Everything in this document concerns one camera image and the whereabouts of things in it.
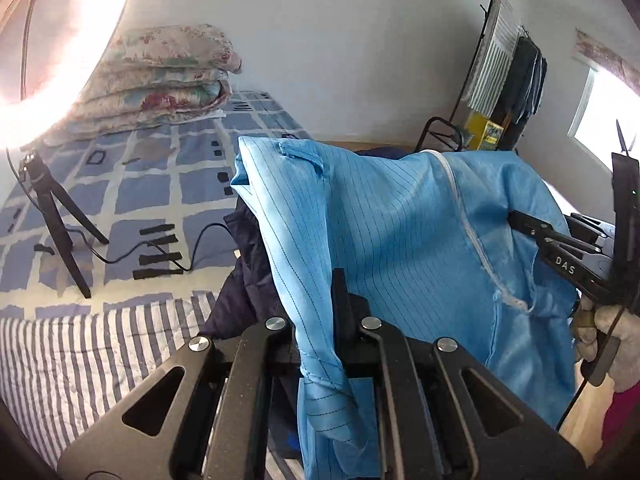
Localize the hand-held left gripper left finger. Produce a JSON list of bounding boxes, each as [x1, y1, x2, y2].
[[57, 316, 301, 480]]

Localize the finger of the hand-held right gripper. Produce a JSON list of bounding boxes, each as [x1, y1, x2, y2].
[[566, 212, 614, 239], [507, 210, 601, 256]]

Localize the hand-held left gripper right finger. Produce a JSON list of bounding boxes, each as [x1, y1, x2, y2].
[[331, 268, 586, 480]]

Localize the light blue jacket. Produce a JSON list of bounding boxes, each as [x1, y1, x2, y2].
[[231, 136, 581, 480]]

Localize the dark hanging clothes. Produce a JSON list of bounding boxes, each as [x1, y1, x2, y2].
[[492, 35, 548, 153]]

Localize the person's right hand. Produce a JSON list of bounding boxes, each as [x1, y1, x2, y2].
[[571, 295, 640, 394]]

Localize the navy padded jacket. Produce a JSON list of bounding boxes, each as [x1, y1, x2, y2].
[[200, 144, 416, 461]]

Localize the yellow box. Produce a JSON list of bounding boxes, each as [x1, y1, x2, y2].
[[462, 112, 505, 152]]

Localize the window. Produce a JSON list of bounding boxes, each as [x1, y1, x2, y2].
[[567, 67, 640, 161]]

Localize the striped hanging towel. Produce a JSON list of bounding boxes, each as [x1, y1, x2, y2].
[[462, 0, 521, 116]]

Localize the blue checked bed sheet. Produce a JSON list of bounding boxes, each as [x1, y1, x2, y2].
[[0, 90, 313, 321]]

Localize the black tripod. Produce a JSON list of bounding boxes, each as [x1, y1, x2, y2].
[[20, 152, 110, 298]]

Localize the folded floral quilt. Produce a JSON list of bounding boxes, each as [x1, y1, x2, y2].
[[42, 23, 243, 146]]

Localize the black ring light cable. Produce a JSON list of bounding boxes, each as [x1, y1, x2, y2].
[[65, 222, 231, 276]]

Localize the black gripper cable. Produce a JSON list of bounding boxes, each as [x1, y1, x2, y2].
[[556, 305, 628, 433]]

